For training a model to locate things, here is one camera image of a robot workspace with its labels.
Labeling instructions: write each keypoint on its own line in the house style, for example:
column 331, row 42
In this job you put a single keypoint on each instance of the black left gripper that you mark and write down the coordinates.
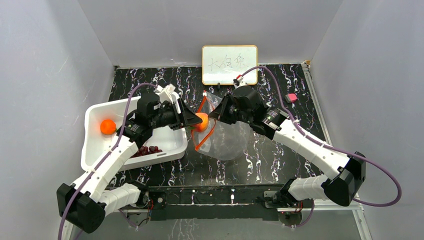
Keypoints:
column 189, row 118

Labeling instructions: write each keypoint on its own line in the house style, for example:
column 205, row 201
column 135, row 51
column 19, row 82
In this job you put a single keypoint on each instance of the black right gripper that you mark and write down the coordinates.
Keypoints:
column 224, row 110

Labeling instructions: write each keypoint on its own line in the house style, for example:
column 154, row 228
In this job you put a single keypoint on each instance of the orange toy fruit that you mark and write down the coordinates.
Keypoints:
column 201, row 127

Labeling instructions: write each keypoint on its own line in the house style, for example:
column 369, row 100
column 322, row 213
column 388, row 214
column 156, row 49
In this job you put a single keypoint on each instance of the clear zip top bag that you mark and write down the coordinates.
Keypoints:
column 221, row 141

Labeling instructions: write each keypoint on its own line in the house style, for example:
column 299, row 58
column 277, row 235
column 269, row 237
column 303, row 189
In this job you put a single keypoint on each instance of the orange toy tangerine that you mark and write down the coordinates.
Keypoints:
column 108, row 127

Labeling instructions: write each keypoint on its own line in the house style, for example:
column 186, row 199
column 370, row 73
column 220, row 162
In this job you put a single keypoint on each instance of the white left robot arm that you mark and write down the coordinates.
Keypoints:
column 129, row 138

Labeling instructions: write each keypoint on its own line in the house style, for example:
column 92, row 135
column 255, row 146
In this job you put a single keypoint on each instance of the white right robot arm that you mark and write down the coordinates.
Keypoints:
column 343, row 174

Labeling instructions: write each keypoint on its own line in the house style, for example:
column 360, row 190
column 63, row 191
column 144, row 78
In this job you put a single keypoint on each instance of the small whiteboard with writing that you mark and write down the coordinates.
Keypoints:
column 221, row 64

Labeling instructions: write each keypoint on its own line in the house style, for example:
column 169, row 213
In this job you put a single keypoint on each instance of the dark red grape bunch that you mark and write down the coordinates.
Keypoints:
column 147, row 150

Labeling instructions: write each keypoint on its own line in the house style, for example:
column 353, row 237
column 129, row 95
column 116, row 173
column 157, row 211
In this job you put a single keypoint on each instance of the pink whiteboard eraser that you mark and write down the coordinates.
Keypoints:
column 291, row 98

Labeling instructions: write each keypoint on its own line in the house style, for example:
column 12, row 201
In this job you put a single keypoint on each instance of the white plastic bin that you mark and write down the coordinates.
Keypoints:
column 173, row 143

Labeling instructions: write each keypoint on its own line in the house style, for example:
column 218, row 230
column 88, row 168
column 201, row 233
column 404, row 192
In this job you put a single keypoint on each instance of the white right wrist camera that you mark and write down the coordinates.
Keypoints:
column 239, row 81

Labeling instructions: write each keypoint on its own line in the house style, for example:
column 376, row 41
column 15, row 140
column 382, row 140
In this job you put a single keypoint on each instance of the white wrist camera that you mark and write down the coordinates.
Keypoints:
column 167, row 91
column 239, row 81

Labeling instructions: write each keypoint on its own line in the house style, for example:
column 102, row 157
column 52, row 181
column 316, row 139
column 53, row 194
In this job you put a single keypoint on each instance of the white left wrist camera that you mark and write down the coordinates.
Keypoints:
column 167, row 91

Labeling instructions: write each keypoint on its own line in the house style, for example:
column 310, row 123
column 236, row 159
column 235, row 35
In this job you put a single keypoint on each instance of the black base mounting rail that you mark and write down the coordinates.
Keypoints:
column 216, row 202

